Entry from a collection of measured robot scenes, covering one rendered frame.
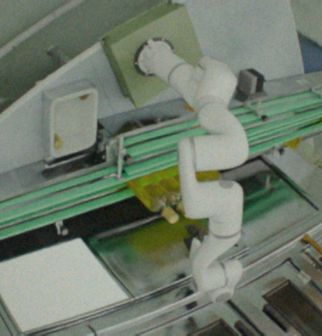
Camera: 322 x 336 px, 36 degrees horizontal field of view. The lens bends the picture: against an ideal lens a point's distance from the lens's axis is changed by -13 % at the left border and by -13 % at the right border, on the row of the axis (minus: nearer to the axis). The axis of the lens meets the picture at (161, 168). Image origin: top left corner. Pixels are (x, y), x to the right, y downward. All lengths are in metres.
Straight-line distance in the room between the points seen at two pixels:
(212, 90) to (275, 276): 0.74
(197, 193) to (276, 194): 0.95
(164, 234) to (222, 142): 0.64
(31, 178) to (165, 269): 0.54
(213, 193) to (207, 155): 0.09
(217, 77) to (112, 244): 0.70
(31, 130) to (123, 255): 0.52
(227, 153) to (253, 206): 0.82
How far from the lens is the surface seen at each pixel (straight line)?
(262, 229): 2.00
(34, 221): 1.75
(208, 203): 1.27
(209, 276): 1.43
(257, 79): 2.18
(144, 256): 1.78
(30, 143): 1.81
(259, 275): 1.82
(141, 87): 1.81
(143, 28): 1.70
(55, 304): 1.61
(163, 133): 1.87
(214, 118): 1.34
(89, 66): 1.77
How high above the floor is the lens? 2.16
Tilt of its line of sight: 40 degrees down
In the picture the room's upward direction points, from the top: 134 degrees clockwise
